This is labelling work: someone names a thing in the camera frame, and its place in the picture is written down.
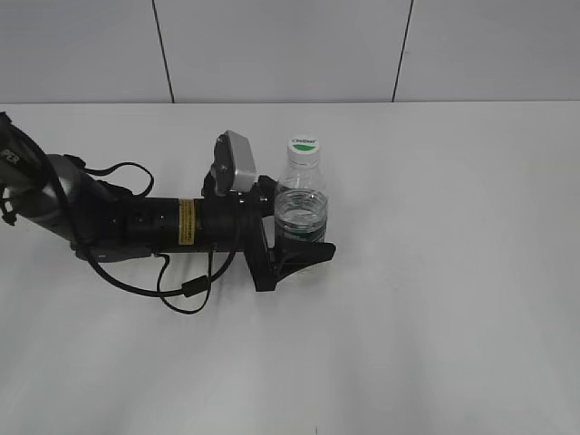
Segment clear cestbon water bottle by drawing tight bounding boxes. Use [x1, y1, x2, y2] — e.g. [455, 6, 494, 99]
[274, 148, 328, 242]

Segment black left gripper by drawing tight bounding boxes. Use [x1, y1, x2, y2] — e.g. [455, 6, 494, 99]
[201, 174, 336, 292]

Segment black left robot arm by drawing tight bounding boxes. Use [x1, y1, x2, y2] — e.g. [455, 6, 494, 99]
[1, 115, 335, 292]

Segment white green bottle cap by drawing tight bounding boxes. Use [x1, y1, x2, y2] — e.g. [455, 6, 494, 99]
[287, 135, 321, 166]

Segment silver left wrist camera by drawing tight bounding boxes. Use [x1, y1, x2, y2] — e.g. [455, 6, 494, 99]
[210, 130, 256, 196]

